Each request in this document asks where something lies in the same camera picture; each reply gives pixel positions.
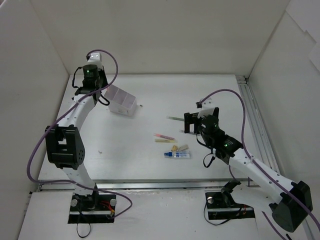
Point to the yellow eraser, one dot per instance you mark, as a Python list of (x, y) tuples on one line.
[(174, 148)]

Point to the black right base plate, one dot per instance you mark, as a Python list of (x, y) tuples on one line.
[(219, 207)]

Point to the blue white correction pen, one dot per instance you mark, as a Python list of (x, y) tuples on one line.
[(177, 155)]

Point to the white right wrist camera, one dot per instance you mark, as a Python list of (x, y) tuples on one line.
[(206, 106)]

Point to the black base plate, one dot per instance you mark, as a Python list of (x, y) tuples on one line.
[(99, 209), (219, 207)]

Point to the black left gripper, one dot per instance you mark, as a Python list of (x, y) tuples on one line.
[(102, 81)]

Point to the white divided organizer box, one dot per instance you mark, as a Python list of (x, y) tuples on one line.
[(121, 101)]

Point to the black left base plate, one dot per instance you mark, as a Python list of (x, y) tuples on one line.
[(99, 209)]

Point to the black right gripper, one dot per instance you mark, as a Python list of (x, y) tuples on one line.
[(195, 123)]

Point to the yellow highlighter pen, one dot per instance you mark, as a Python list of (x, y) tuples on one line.
[(165, 141)]

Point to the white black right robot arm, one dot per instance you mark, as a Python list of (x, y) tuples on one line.
[(290, 202)]

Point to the green marker pen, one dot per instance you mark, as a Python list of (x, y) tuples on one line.
[(174, 118)]

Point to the pink purple highlighter pen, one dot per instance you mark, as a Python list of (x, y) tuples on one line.
[(164, 136)]

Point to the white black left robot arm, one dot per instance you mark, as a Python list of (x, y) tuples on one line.
[(64, 145)]

